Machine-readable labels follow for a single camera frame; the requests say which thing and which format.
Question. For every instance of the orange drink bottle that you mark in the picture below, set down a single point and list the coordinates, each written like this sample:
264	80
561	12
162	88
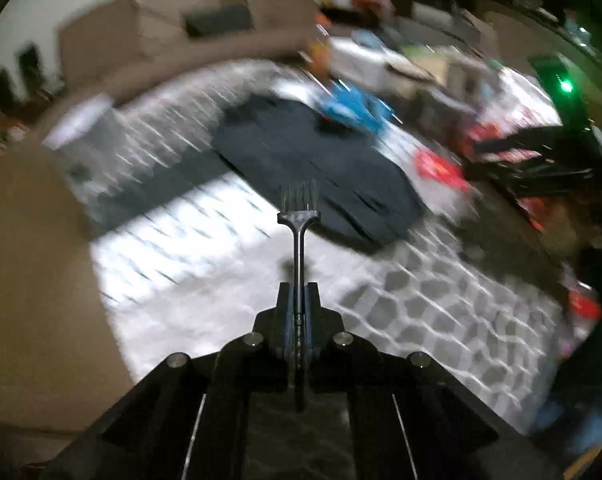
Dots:
320	55

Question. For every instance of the red white snack bag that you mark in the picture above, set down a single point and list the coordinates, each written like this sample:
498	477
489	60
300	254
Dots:
526	105

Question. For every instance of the blue packet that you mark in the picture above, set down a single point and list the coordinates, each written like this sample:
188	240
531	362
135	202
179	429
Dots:
353	105

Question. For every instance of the grey white patterned blanket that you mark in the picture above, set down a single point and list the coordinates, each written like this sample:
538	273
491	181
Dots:
206	285

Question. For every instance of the dark navy garment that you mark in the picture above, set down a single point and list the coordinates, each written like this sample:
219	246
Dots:
306	150

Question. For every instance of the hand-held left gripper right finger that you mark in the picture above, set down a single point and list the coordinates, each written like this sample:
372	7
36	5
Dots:
313	310

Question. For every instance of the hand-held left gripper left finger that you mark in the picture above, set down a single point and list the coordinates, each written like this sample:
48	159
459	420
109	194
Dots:
283	310

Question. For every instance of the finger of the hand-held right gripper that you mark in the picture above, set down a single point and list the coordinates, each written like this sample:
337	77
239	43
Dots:
526	141
531	177

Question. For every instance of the brown sofa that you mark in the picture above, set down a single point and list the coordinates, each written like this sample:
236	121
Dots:
131	30

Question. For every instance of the small red packet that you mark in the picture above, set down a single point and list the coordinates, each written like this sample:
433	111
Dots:
438	167

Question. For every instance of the dark grey cushion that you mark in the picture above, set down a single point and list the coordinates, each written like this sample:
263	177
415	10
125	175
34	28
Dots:
218	20

